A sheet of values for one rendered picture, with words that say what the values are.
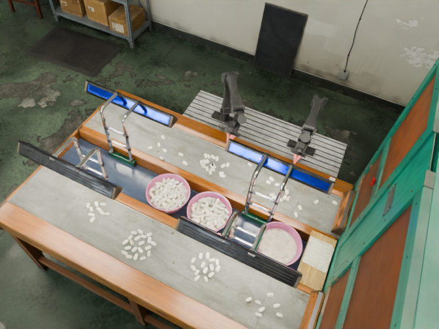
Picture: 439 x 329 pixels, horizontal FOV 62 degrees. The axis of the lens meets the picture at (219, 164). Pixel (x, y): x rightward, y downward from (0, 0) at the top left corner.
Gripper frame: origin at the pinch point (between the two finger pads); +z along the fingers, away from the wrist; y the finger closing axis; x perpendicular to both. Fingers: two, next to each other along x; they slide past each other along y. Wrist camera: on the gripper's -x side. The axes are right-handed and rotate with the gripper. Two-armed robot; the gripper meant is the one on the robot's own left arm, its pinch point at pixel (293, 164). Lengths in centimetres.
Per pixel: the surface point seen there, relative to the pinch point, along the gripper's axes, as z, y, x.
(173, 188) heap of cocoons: 42, -61, -19
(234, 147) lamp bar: 3.5, -32.7, -32.3
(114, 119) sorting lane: 19, -126, 0
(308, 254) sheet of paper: 43, 27, -25
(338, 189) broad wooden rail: 3.9, 31.2, 9.0
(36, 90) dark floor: 29, -268, 87
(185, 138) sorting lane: 12, -74, 6
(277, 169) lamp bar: 5.8, -6.3, -31.6
